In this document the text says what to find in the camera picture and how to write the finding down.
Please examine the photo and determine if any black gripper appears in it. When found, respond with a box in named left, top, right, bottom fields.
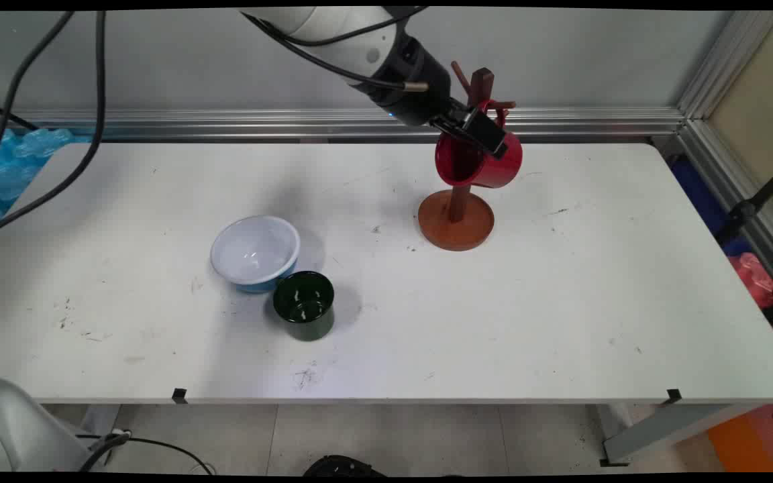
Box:
left=353, top=32, right=508, bottom=160

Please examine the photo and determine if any red mug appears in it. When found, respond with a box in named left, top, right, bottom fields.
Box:
left=434, top=99, right=523, bottom=190

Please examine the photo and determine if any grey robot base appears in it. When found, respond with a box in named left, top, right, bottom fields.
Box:
left=0, top=377, right=92, bottom=474

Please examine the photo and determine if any brown wooden mug tree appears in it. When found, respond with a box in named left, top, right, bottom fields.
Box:
left=417, top=62, right=517, bottom=252

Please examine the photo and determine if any blue container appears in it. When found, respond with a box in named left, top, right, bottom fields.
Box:
left=670, top=158, right=750, bottom=257

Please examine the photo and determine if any dark green mug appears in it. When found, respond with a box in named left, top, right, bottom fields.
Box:
left=272, top=270, right=336, bottom=342

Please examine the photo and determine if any white and blue bowl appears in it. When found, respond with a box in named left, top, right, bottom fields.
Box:
left=210, top=215, right=301, bottom=294

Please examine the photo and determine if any black tripod stand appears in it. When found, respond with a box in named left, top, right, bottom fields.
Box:
left=715, top=154, right=773, bottom=246

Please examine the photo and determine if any red plastic bag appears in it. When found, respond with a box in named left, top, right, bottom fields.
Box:
left=729, top=252, right=773, bottom=363

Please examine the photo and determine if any grey table leg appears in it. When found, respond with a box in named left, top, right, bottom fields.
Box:
left=595, top=402, right=763, bottom=467

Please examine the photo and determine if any black object on floor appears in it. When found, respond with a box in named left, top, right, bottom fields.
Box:
left=303, top=455, right=387, bottom=478

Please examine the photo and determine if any orange box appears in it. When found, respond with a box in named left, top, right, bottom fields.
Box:
left=707, top=413, right=773, bottom=474

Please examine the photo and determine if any blue bubble wrap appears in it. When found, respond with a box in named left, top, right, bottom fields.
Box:
left=0, top=127, right=92, bottom=232

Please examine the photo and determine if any black camera cable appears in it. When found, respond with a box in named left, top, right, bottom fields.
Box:
left=252, top=7, right=429, bottom=48

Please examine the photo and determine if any black cable with metal plug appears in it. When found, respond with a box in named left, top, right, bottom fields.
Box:
left=246, top=12, right=429, bottom=92

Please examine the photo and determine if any aluminium frame rail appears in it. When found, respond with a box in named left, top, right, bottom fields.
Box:
left=0, top=107, right=686, bottom=143

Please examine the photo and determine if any aluminium frame post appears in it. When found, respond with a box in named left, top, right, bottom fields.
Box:
left=678, top=10, right=773, bottom=309

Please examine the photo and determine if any thick black hanging cable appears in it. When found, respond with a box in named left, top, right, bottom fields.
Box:
left=0, top=10, right=107, bottom=242

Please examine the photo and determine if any black floor cable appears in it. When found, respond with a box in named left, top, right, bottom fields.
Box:
left=78, top=429, right=216, bottom=476

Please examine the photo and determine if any thin black hanging cable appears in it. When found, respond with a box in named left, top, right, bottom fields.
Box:
left=0, top=10, right=75, bottom=178

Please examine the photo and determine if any black cable along wall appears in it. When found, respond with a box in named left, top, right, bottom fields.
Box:
left=0, top=97, right=40, bottom=131

